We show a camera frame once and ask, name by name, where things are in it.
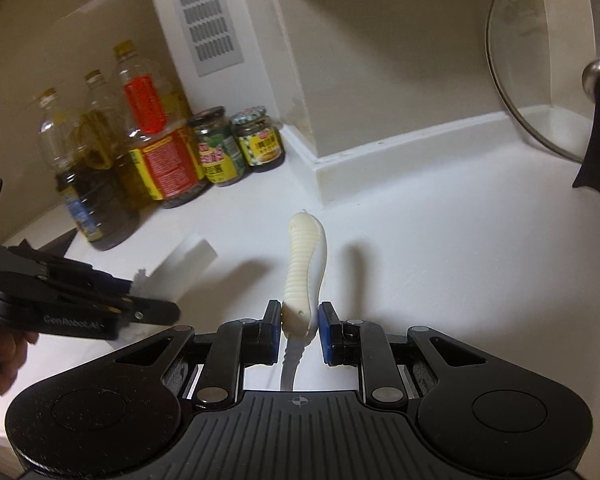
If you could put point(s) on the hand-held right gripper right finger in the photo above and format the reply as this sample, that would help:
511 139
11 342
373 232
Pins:
325 336

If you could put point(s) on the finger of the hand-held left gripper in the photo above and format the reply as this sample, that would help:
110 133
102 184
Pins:
70 272
150 311

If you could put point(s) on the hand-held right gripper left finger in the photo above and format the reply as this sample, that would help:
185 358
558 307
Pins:
275 336

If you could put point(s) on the person's left hand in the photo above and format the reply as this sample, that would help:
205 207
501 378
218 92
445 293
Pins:
2 355

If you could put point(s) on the white paper box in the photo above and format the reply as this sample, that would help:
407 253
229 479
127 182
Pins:
182 270

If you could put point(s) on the dark soy sauce bottle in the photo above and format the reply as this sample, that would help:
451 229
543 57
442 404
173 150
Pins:
95 200

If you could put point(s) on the red label oil bottle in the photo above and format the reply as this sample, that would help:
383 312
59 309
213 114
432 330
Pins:
165 160

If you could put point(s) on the green pickle jar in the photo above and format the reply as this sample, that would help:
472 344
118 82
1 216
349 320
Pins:
217 155

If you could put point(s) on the yellow label sauce jar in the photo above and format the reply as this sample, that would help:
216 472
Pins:
260 142

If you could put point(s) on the grey vent grille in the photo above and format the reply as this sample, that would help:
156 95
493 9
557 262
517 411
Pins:
207 15

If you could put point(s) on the glass pot lid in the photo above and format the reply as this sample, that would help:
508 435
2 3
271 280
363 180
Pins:
545 50

